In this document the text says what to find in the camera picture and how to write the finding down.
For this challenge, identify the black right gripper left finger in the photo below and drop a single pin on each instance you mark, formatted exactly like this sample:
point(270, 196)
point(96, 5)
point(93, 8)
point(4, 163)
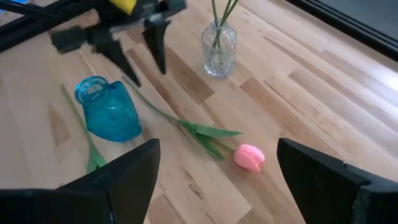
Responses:
point(93, 205)

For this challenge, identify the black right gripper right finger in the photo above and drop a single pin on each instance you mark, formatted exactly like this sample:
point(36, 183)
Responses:
point(335, 196)

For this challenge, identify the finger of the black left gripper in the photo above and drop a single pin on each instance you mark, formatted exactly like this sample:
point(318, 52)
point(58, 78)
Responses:
point(158, 43)
point(119, 57)

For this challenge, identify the pink artificial tulip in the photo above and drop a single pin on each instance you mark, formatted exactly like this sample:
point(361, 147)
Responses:
point(248, 158)
point(94, 157)

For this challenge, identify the green flower stem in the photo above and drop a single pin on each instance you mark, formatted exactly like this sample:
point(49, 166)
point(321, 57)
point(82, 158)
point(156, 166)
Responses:
point(232, 7)

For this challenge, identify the blue glass vase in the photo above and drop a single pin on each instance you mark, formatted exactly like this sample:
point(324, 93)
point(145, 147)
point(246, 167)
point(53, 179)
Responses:
point(112, 115)

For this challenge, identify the clear cut-glass vase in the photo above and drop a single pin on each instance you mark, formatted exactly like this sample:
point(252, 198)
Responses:
point(219, 59)

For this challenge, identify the black aluminium table frame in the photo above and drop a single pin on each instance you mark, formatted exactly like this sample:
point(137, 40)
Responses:
point(357, 27)

